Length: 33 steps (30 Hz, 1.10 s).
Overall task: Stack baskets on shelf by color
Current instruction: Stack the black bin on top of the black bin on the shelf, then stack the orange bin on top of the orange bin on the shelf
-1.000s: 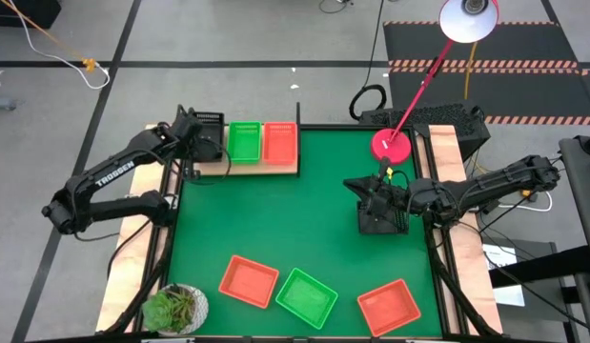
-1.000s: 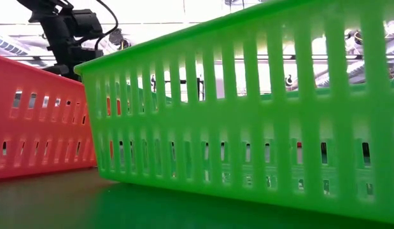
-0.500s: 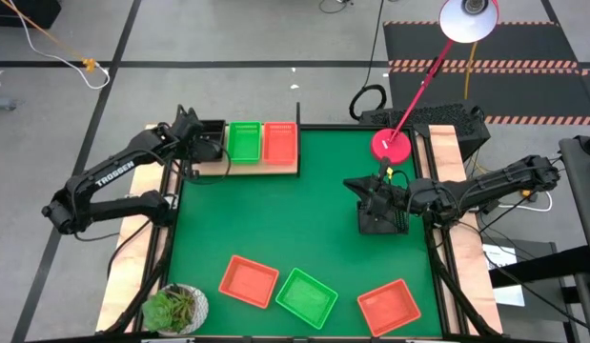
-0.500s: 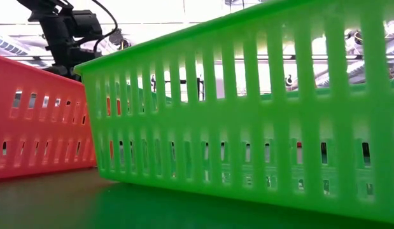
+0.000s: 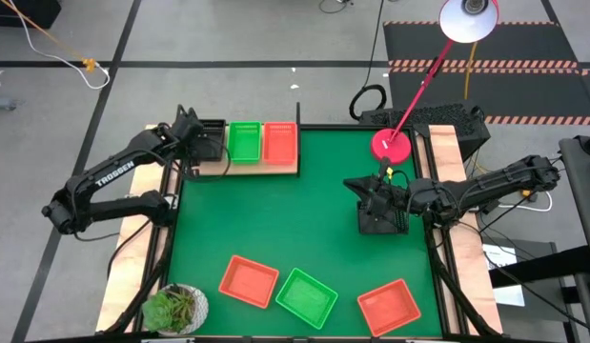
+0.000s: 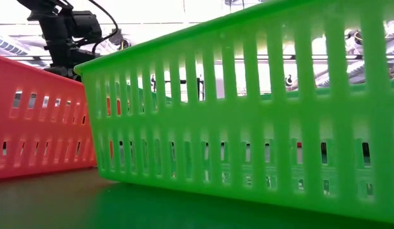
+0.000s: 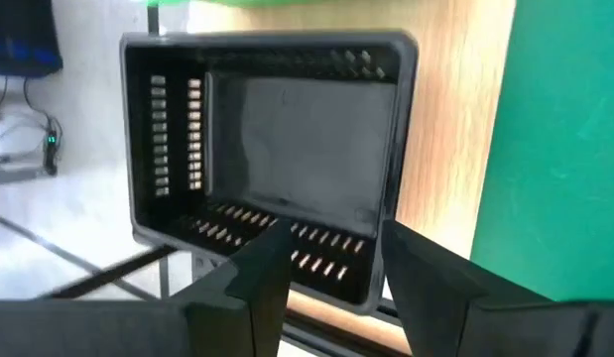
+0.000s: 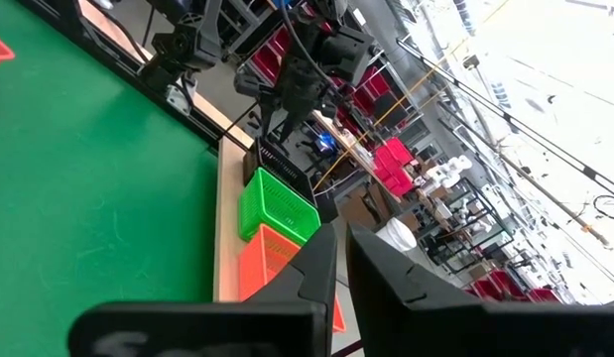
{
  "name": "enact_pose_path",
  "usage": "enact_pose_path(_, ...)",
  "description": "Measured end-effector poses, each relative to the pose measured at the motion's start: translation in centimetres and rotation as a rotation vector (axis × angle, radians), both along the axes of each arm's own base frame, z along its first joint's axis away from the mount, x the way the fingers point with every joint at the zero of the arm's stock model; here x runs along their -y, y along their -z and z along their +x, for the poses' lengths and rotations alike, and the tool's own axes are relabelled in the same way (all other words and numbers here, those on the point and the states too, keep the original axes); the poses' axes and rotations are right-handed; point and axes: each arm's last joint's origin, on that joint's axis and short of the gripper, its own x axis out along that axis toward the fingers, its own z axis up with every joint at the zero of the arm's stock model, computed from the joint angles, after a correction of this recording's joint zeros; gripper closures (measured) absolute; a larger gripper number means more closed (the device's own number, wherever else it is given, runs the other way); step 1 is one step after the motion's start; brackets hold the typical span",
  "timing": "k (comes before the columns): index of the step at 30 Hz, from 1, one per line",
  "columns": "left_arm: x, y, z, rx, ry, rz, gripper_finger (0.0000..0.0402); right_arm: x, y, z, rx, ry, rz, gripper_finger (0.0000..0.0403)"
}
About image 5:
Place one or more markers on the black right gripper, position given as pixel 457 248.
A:
pixel 390 197

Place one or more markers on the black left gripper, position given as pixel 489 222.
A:
pixel 189 128

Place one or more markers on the black slotted plastic basket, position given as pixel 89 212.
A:
pixel 375 224
pixel 212 143

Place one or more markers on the green slotted plastic basket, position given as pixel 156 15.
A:
pixel 306 298
pixel 245 143
pixel 247 162

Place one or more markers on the red slotted plastic basket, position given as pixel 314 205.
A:
pixel 280 143
pixel 249 282
pixel 389 308

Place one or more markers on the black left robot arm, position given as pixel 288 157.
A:
pixel 113 174

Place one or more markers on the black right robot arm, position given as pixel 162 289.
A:
pixel 490 183

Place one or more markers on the wooden shelf board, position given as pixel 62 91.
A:
pixel 256 169

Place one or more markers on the red desk lamp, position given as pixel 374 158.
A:
pixel 391 147

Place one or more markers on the black perforated computer case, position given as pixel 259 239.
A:
pixel 437 116

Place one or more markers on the wooden table side plank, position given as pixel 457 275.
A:
pixel 466 252
pixel 132 267

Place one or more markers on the black hazard-striped floor mat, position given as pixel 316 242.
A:
pixel 514 90

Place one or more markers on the white paper sheet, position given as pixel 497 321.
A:
pixel 511 295

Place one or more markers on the succulent in white pot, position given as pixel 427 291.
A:
pixel 168 309

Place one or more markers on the grey floor object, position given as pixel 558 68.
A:
pixel 1 104

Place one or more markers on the black box on floor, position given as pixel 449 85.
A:
pixel 23 12

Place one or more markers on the grey desk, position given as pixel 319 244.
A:
pixel 583 190

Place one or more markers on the black metal cart frame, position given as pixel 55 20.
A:
pixel 537 267

